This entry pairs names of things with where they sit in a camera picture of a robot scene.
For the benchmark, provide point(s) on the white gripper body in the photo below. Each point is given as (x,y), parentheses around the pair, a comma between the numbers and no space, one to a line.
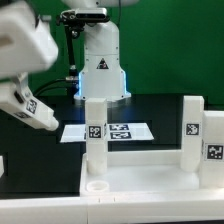
(26,44)

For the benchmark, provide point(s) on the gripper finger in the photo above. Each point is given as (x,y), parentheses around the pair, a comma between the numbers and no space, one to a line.
(22,85)

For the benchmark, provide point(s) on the white desk top tray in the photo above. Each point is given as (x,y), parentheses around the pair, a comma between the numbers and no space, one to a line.
(129,172)

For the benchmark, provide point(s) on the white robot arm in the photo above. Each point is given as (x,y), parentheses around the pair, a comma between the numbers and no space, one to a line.
(97,54)

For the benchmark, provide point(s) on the white marker sheet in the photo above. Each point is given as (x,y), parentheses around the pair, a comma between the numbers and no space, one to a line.
(116,132)

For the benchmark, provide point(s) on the black camera on stand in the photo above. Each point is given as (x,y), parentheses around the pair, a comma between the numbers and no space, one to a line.
(74,21)

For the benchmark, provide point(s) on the white L-shaped obstacle wall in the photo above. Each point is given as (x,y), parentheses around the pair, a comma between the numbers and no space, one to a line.
(122,208)

